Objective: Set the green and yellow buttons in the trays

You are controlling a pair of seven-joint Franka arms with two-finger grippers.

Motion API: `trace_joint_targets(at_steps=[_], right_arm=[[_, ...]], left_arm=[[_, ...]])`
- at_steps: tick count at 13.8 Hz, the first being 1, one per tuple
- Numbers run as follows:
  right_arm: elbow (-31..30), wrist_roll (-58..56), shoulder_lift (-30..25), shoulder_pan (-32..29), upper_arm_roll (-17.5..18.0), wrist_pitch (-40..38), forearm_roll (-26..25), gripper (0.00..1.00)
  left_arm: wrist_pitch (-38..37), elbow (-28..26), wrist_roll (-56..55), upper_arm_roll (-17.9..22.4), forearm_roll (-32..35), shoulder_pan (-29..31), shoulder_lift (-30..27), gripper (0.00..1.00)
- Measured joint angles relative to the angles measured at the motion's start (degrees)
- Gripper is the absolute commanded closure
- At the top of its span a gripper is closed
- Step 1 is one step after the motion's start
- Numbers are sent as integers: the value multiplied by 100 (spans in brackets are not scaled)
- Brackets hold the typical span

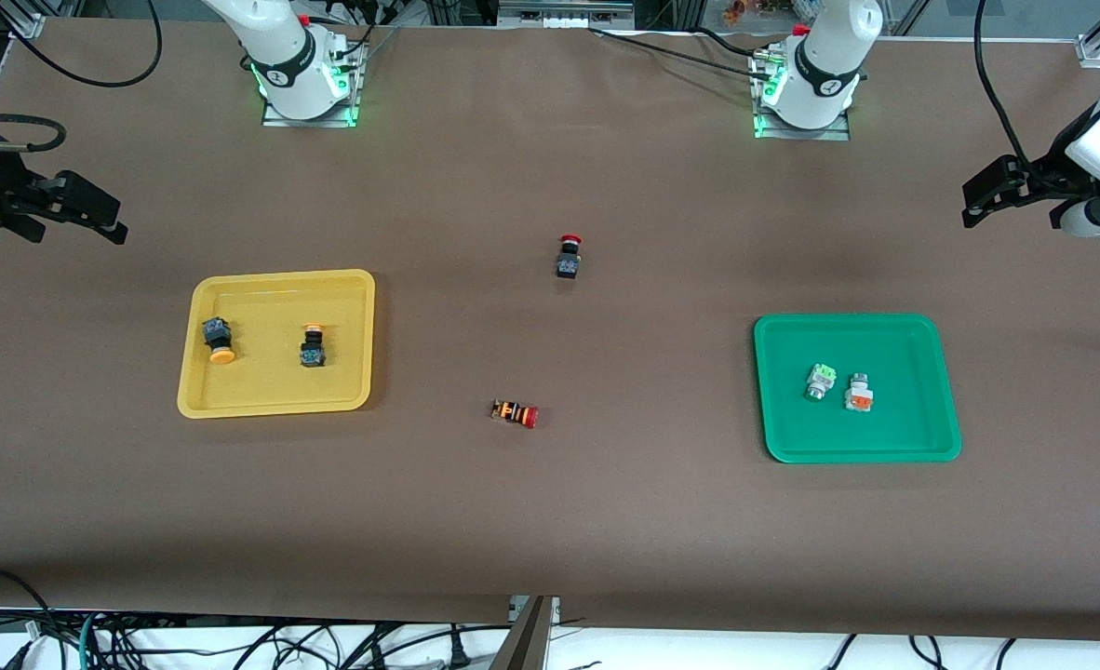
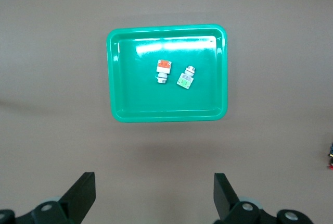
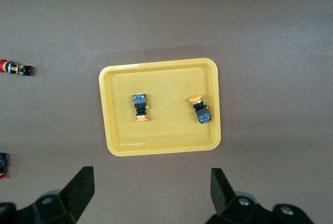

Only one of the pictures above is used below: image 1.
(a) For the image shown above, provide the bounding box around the wide yellow cap push button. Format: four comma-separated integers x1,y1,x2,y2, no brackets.
201,316,237,366

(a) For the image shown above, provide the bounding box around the green plastic tray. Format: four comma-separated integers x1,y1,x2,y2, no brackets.
753,314,963,464

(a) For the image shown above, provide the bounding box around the yellow plastic tray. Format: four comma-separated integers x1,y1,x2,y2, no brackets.
177,269,377,420

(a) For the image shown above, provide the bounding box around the grey power strip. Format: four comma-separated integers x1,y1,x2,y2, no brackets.
499,0,635,29

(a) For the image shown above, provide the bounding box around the brown table cover sheet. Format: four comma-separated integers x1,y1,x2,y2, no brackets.
0,19,1100,643

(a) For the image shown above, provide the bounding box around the grey support beam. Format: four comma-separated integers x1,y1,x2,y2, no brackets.
490,596,558,670

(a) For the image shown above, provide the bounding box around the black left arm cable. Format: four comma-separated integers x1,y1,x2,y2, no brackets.
975,0,1040,168

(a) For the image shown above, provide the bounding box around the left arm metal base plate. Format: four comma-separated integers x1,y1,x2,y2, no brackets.
753,51,851,142

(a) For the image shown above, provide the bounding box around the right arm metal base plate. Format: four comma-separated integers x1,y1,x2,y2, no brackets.
262,42,362,128

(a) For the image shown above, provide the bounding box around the short black table cable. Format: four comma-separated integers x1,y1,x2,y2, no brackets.
692,26,774,57

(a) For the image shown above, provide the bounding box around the long black table cable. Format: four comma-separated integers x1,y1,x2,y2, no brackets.
587,26,779,75

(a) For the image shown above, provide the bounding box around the black base cable bundle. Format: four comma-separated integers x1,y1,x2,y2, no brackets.
313,0,404,71

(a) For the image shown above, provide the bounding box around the black arc floor cable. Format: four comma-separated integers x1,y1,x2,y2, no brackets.
0,566,53,643

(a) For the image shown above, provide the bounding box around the green floor cable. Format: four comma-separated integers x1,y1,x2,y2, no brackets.
78,612,106,670

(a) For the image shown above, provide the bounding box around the black floor cable tangle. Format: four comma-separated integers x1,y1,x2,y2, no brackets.
94,619,514,670

